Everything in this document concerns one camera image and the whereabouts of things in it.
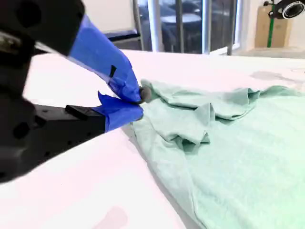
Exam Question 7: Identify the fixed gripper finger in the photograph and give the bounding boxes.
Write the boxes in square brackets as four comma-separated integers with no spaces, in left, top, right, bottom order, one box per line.
[28,91,144,163]

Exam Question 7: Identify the tan cardboard board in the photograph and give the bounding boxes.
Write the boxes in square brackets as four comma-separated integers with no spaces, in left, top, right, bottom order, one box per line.
[254,5,293,48]

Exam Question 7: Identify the pale green t-shirt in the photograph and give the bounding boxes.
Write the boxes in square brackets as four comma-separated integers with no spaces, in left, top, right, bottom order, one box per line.
[130,79,305,229]

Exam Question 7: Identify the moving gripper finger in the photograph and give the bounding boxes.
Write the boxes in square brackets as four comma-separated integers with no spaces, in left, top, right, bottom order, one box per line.
[0,0,152,105]

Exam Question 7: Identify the green camera stand pole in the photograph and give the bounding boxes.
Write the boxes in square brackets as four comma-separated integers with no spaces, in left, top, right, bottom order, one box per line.
[266,13,275,48]

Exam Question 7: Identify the grey metal pole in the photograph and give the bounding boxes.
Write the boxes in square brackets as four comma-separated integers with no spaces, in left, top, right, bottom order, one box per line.
[132,0,145,51]
[226,0,237,56]
[152,0,163,52]

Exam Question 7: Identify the black overhead camera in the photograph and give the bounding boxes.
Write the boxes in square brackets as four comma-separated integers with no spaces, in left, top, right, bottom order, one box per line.
[263,0,305,20]

